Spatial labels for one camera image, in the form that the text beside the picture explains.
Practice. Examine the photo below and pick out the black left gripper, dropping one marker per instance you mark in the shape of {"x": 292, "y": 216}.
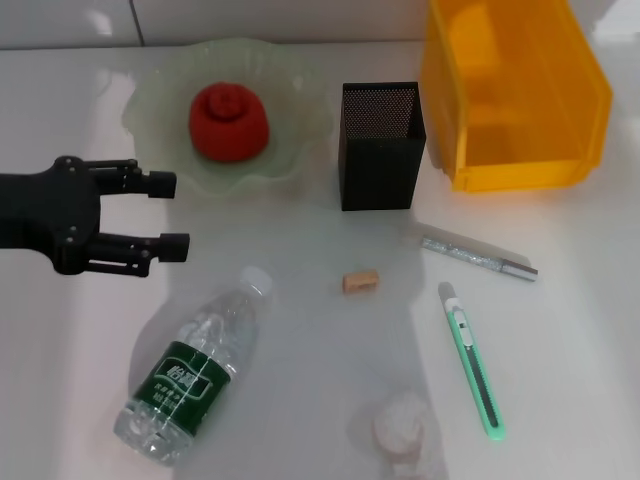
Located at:
{"x": 45, "y": 215}

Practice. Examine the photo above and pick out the red knitted orange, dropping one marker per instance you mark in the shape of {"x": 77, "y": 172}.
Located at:
{"x": 230, "y": 125}

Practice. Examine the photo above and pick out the clear green-label water bottle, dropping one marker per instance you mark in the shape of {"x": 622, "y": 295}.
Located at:
{"x": 190, "y": 370}

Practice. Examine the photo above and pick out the small wooden block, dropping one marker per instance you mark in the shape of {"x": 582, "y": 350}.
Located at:
{"x": 361, "y": 282}

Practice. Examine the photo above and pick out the white paper ball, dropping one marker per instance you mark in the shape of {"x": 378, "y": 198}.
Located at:
{"x": 402, "y": 420}

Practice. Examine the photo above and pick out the green utility knife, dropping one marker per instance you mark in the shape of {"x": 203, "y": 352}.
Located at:
{"x": 472, "y": 360}

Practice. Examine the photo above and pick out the green glass fruit plate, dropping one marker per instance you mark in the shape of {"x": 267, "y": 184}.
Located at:
{"x": 155, "y": 100}

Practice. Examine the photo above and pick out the black mesh pen holder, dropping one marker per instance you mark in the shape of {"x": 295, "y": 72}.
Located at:
{"x": 377, "y": 175}

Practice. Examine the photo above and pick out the silver glitter pen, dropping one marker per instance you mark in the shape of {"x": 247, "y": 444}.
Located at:
{"x": 475, "y": 257}

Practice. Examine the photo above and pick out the yellow plastic bin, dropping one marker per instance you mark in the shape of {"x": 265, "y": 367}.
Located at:
{"x": 525, "y": 100}

